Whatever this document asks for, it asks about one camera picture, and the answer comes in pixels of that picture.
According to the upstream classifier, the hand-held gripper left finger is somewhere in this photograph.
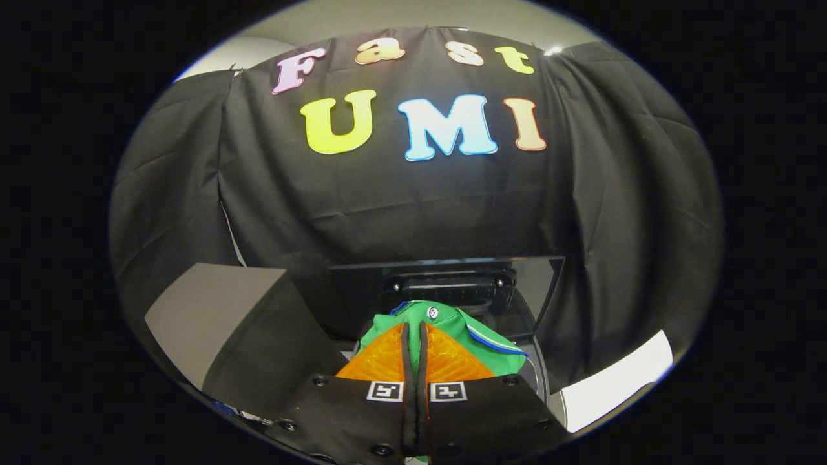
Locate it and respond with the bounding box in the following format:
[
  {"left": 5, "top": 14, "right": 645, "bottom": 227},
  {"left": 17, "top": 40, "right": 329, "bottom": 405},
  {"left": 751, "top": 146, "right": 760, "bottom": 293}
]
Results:
[{"left": 268, "top": 321, "right": 418, "bottom": 464}]

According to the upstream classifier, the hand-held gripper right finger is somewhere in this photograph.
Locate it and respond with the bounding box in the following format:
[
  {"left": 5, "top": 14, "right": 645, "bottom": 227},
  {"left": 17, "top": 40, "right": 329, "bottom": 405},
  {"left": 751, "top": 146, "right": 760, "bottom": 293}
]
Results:
[{"left": 417, "top": 321, "right": 572, "bottom": 464}]

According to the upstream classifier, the green polo shirt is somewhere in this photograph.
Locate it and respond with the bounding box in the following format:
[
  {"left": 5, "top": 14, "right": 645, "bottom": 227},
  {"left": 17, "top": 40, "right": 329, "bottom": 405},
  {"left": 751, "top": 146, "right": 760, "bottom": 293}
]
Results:
[{"left": 357, "top": 300, "right": 529, "bottom": 382}]

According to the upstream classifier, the black backdrop cloth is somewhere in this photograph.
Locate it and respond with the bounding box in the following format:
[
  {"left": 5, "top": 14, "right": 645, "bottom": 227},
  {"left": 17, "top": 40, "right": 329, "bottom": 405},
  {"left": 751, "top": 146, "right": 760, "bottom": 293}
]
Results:
[{"left": 110, "top": 26, "right": 724, "bottom": 391}]

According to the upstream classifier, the white flat sheet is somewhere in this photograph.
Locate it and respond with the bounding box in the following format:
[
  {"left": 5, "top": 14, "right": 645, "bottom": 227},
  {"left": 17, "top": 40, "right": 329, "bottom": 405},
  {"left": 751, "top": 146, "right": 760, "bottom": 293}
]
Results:
[{"left": 559, "top": 329, "right": 674, "bottom": 433}]

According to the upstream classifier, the grey box stand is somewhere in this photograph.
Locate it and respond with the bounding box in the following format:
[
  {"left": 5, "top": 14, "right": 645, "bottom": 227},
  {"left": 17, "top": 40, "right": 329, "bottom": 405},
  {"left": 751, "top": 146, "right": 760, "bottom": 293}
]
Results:
[{"left": 143, "top": 262, "right": 350, "bottom": 420}]

